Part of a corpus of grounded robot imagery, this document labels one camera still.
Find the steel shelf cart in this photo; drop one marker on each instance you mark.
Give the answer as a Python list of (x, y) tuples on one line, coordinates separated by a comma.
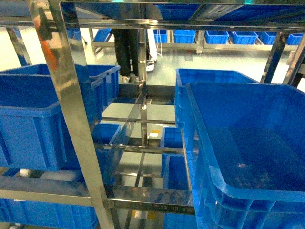
[(51, 18)]

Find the blue bin behind right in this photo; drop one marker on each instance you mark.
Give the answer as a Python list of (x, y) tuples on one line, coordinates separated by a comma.
[(185, 76)]

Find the person legs black trousers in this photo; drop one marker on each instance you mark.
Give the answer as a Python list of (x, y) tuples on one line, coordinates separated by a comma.
[(126, 51)]

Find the large blue bin right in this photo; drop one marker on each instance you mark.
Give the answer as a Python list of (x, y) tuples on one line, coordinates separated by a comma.
[(246, 155)]

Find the blue bin lower left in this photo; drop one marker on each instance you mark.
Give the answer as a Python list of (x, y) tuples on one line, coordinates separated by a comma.
[(48, 214)]

